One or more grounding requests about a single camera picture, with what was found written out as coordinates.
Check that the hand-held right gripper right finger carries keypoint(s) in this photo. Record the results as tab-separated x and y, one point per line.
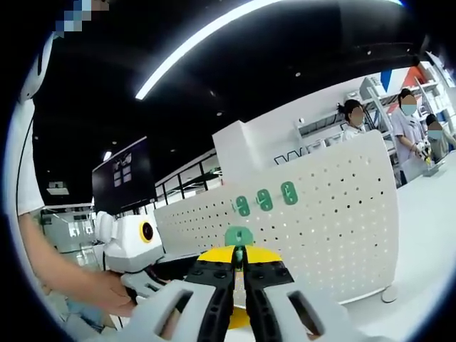
267	285

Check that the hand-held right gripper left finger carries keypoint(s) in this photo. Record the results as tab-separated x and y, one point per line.
213	285

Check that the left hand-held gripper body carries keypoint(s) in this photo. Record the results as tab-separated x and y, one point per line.
124	246

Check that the green hook assembly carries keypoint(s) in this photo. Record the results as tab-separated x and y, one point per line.
265	200
289	194
244	206
239	235

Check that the white pegboard mounting plate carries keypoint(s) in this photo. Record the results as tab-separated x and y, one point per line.
356	149

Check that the person's left hand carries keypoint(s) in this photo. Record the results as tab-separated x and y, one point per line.
114	295

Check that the large black screen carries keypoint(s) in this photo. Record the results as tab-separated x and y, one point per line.
132	192

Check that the person's blue shorts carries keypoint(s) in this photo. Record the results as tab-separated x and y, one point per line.
85	317

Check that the white ceiling unit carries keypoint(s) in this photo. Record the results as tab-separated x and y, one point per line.
57	187

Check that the long ceiling light strip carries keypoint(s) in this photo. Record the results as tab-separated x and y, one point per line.
149	81

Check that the grey metal shelf rack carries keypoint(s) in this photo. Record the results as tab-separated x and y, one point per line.
320	123

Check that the translucent plastic box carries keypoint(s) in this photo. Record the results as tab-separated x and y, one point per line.
413	169

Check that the white chest device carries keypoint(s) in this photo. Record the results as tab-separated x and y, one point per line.
37	71

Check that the grey tray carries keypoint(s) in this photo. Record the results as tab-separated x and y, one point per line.
435	171

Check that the white shelf unit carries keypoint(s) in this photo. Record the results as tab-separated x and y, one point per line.
377	89

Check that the small white camera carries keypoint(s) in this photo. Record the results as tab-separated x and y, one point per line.
302	120

